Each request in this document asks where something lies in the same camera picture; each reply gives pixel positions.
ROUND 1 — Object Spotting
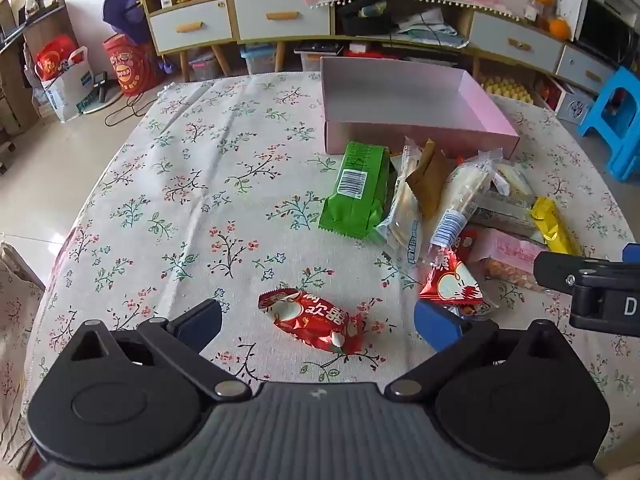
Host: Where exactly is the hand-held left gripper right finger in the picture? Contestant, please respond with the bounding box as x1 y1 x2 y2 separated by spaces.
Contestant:
385 301 578 402

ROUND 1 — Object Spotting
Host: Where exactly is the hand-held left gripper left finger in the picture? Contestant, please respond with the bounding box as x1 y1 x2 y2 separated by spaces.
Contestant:
62 299 252 402

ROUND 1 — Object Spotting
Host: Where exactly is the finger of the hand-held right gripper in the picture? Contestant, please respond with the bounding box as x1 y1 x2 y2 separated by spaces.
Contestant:
533 251 608 292

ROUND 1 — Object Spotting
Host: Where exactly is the yellow snack packet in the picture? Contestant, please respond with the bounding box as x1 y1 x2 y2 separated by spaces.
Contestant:
529 196 584 257

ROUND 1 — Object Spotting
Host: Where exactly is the pink snack packet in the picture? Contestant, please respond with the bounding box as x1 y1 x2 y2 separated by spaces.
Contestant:
470 227 551 292

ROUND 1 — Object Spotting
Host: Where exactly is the red snack packet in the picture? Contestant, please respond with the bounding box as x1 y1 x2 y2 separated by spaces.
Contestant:
419 249 494 319
258 287 364 356

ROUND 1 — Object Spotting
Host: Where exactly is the beige bar snack packet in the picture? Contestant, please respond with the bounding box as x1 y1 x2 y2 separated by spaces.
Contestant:
471 195 540 237

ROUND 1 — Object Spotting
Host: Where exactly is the white snack packet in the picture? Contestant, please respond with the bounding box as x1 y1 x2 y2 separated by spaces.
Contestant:
492 164 537 206

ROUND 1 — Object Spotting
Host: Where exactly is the clear bread packet blue print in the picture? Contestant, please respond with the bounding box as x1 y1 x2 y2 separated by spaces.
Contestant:
375 137 437 267

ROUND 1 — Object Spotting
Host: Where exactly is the clear bread packet with barcode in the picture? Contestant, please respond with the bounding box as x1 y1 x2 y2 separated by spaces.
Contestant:
429 149 504 252

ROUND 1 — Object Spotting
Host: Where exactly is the brown snack packet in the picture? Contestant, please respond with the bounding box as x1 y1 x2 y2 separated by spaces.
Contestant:
405 139 452 219

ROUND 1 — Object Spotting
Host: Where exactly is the green snack packet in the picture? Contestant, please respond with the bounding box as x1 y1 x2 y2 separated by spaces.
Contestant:
318 141 391 239

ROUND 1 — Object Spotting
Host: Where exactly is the pink cardboard box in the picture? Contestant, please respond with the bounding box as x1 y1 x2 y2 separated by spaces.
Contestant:
320 56 521 159

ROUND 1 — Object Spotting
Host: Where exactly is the white printed box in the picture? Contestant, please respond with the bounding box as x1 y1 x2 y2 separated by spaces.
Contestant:
554 91 597 125

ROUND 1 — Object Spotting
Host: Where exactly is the blue plastic stool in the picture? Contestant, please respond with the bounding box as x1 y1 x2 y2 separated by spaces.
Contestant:
577 66 640 182

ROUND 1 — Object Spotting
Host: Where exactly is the beige floral cloth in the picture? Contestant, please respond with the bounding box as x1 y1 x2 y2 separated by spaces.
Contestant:
0 241 47 463

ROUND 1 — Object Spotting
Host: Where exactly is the yellow egg tray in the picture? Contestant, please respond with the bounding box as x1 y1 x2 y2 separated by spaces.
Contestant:
477 75 534 104

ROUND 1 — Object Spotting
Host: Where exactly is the microwave oven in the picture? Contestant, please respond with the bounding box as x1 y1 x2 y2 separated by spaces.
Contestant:
574 0 640 67

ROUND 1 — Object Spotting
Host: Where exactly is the clear storage bin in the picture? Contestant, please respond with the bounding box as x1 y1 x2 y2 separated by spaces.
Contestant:
189 52 222 82
240 44 279 77

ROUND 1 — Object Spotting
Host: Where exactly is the white shopping bag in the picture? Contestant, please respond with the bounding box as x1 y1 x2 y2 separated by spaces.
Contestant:
42 47 97 124

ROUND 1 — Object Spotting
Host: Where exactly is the round red gift bag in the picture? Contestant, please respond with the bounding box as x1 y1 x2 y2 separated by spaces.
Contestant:
103 35 162 97

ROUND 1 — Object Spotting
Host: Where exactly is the red shoe box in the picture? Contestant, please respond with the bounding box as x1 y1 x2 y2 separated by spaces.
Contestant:
347 42 402 62

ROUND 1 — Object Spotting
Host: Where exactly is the red plastic bag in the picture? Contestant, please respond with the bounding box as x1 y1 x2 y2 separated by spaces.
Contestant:
34 35 80 82

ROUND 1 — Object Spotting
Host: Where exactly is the wooden cabinet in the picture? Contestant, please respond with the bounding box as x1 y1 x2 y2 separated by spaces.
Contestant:
134 0 640 97

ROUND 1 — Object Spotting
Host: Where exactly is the purple cap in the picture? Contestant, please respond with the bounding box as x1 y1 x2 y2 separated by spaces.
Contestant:
102 0 152 44

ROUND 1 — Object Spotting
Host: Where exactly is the wooden desk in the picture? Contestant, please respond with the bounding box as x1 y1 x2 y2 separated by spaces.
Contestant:
0 0 69 137

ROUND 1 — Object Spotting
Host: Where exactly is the white drawer with wooden handle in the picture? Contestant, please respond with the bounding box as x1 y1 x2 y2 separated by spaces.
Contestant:
469 11 566 72
148 0 234 54
555 46 617 94
233 0 332 42

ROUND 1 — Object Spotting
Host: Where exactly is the black floor cable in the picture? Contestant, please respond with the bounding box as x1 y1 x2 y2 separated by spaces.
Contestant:
104 91 162 129

